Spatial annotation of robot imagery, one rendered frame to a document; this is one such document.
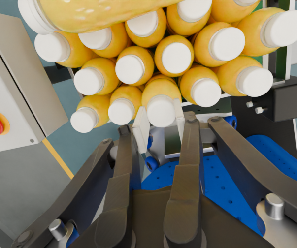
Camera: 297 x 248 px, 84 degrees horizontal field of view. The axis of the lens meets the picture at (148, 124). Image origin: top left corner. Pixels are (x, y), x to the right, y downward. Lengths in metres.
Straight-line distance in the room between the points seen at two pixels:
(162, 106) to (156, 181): 0.22
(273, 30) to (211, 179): 0.27
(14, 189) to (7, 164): 0.37
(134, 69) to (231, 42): 0.13
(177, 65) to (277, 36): 0.12
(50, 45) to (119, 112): 0.13
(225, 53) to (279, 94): 0.17
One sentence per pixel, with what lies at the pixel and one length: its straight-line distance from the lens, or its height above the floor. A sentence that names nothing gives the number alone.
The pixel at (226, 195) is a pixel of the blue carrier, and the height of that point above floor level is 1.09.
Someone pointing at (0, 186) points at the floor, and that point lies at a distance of 2.69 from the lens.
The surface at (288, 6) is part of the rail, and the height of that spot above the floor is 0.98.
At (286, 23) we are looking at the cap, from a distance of 0.28.
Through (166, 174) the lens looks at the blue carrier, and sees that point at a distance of 0.40.
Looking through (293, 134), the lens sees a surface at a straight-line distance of 1.63.
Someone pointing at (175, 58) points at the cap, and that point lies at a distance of 0.24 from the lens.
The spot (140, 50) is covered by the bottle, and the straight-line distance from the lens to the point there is 0.28.
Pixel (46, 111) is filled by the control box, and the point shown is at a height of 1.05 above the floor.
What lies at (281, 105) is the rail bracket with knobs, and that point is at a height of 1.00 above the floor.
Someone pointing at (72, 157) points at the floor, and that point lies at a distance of 1.86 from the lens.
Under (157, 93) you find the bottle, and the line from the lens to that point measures 0.24.
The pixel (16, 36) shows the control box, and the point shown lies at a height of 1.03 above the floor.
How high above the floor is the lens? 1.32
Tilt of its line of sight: 66 degrees down
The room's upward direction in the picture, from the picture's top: 169 degrees counter-clockwise
